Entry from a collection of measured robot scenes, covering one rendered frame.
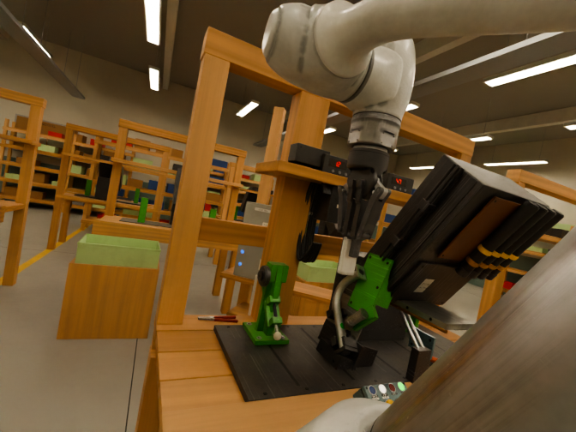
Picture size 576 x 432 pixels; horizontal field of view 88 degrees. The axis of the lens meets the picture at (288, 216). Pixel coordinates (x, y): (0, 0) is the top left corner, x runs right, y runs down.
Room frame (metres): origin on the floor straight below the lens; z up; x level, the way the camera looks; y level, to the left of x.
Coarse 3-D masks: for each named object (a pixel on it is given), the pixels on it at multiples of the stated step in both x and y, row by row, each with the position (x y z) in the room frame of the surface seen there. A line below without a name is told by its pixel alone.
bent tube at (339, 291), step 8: (360, 272) 1.08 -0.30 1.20; (344, 280) 1.09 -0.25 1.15; (352, 280) 1.07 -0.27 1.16; (336, 288) 1.11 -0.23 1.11; (344, 288) 1.10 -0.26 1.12; (336, 296) 1.10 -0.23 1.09; (336, 304) 1.08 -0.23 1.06; (336, 312) 1.06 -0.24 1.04; (336, 320) 1.04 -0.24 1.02; (336, 328) 1.02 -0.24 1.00
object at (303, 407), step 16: (256, 400) 0.72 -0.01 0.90; (272, 400) 0.73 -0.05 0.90; (288, 400) 0.74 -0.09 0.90; (304, 400) 0.75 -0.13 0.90; (320, 400) 0.77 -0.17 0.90; (336, 400) 0.78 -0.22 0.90; (160, 416) 0.62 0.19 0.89; (176, 416) 0.62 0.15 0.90; (192, 416) 0.63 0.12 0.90; (208, 416) 0.64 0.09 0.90; (224, 416) 0.65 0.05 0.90; (240, 416) 0.66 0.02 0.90; (256, 416) 0.67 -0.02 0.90; (272, 416) 0.67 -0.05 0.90; (288, 416) 0.69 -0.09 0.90; (304, 416) 0.70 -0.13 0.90
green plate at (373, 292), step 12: (372, 264) 1.06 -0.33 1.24; (384, 264) 1.02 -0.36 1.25; (372, 276) 1.04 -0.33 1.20; (384, 276) 0.99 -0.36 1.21; (360, 288) 1.06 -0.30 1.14; (372, 288) 1.01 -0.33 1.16; (384, 288) 1.01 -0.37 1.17; (360, 300) 1.03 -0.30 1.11; (372, 300) 0.99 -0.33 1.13; (384, 300) 1.01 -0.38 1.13
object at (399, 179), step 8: (328, 160) 1.19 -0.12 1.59; (336, 160) 1.21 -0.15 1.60; (344, 160) 1.22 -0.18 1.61; (312, 168) 1.25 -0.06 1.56; (320, 168) 1.20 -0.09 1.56; (328, 168) 1.19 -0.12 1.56; (336, 168) 1.21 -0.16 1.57; (344, 168) 1.22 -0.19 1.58; (344, 176) 1.23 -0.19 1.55; (384, 176) 1.35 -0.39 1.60; (392, 176) 1.34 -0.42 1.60; (400, 176) 1.36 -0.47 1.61; (384, 184) 1.34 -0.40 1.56; (392, 184) 1.34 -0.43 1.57; (400, 184) 1.36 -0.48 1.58; (408, 184) 1.39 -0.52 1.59; (408, 192) 1.39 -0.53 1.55
